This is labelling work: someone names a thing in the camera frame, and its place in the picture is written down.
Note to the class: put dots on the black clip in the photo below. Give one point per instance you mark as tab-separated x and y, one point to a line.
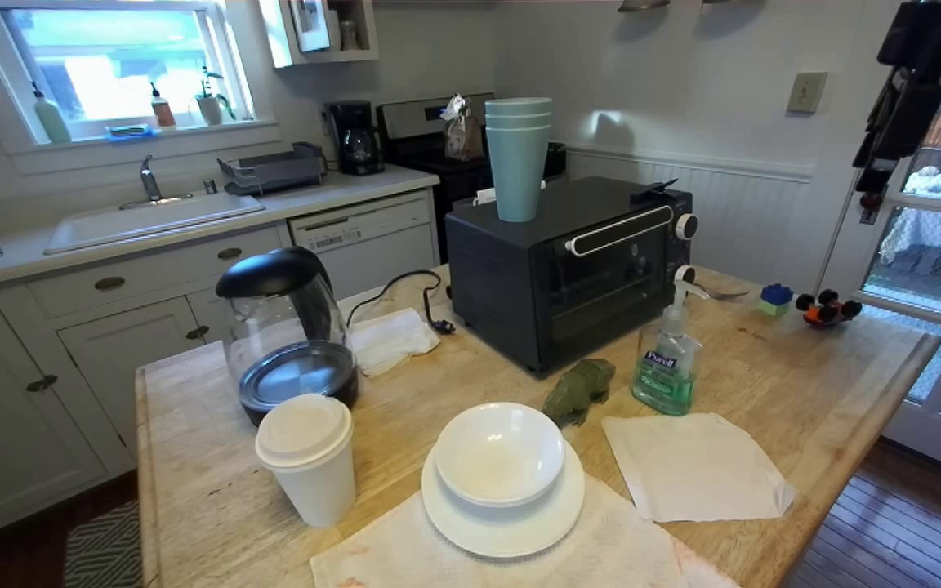
653	199

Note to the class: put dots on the black toaster oven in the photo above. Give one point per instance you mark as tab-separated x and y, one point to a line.
514	290

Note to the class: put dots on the white black oven knob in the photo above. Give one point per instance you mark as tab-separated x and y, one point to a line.
683	275
686	228

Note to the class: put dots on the white paper towel sheet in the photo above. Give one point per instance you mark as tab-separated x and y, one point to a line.
390	342

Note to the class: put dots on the white dishwasher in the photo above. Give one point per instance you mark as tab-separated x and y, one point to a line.
367	247

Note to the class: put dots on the stack of teal cups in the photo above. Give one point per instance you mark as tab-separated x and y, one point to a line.
518	164

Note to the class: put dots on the white bowl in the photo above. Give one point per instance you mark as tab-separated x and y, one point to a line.
498	451

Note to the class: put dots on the brown bread bag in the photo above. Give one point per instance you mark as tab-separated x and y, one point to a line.
460	132

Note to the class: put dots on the black steel kitchen stove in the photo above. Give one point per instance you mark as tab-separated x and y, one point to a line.
410	136

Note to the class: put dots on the black coffee maker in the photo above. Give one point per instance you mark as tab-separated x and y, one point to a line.
354	140

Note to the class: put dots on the black glass electric kettle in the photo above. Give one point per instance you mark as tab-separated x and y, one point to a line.
286	370

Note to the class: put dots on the green hand soap dispenser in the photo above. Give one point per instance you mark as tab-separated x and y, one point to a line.
664	370

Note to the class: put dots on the white lidded paper cup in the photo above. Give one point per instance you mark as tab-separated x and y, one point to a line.
307	458

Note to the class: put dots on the grey dish rack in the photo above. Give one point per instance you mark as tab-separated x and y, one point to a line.
273	173

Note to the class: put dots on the white plate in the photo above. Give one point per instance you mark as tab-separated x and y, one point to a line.
505	533

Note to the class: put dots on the large white cloth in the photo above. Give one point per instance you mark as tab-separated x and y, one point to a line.
382	557

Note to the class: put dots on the white folded napkin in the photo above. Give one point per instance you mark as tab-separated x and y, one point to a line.
695	469

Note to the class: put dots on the blue green small toy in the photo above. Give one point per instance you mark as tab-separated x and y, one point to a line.
774	298

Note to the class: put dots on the green spray bottle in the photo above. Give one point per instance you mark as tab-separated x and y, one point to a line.
210	105

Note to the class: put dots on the white kitchen sink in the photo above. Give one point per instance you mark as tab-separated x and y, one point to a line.
147	222

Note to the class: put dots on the white wooden-top kitchen island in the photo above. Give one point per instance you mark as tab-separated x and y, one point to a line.
798	381

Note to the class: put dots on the chrome faucet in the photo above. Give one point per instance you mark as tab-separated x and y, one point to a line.
147	180

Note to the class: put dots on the orange black toy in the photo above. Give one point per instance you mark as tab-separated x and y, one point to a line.
827	311

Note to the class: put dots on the red small bottle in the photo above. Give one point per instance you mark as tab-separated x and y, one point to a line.
161	111

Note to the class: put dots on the blue sponge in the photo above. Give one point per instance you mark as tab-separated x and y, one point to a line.
133	132

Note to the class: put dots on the kitchen window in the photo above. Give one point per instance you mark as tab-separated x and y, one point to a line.
112	67

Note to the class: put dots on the grey patterned rug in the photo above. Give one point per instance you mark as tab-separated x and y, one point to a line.
104	550

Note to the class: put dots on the pale teal soap bottle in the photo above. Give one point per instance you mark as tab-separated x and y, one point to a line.
52	119

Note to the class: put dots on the white glass door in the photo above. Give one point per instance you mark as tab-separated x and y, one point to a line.
928	327

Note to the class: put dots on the white kitchen cabinets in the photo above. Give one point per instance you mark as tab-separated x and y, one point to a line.
14	414

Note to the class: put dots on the white wall shelf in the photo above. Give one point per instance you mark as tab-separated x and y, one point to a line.
311	29

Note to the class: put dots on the beige light switch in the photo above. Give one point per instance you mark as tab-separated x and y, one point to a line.
805	93

